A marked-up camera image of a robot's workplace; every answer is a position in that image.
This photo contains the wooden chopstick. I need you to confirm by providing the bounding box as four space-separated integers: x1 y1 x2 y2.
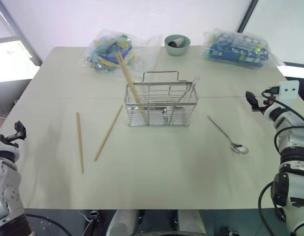
115 52 146 123
117 51 149 125
93 104 124 162
76 112 85 175

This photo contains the plastic bag with blue-yellow items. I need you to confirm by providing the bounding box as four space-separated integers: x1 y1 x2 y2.
80 29 158 74

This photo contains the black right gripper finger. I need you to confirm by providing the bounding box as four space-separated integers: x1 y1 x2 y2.
245 90 257 105
249 99 260 113

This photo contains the metal wire cutlery basket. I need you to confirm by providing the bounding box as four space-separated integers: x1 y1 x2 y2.
124 70 198 127

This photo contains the long metal spoon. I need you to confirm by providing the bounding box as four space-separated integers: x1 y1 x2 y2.
177 76 199 105
161 77 200 123
207 114 249 155

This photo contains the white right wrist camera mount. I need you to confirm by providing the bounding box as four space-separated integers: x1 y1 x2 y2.
275 80 300 100

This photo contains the white rounded robot leg cover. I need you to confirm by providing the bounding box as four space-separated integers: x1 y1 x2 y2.
178 210 205 236
106 209 140 236

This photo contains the black robot leg joint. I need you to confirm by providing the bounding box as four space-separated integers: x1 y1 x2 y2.
89 209 101 236

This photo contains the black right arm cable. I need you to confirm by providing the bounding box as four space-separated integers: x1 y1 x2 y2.
258 180 295 236
261 88 304 155

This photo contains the dark window frame post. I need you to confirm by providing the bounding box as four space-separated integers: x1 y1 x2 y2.
237 0 259 34

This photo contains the white thin cable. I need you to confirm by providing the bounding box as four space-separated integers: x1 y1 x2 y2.
77 209 94 236

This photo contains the black floor cable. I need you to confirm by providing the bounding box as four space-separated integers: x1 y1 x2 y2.
24 213 72 236

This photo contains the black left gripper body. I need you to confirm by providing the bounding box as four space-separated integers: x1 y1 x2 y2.
0 132 20 148

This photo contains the green bowl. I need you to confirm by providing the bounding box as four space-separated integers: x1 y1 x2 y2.
164 34 191 57

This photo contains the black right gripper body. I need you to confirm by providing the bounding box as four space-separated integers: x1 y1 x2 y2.
253 97 273 117

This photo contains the dark and white cone object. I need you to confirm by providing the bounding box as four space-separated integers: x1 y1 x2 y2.
167 37 186 48

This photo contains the plastic bag with blue box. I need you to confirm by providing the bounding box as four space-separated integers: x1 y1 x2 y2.
199 28 283 70

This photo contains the grey window frame post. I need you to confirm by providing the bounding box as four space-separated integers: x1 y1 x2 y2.
0 0 42 66

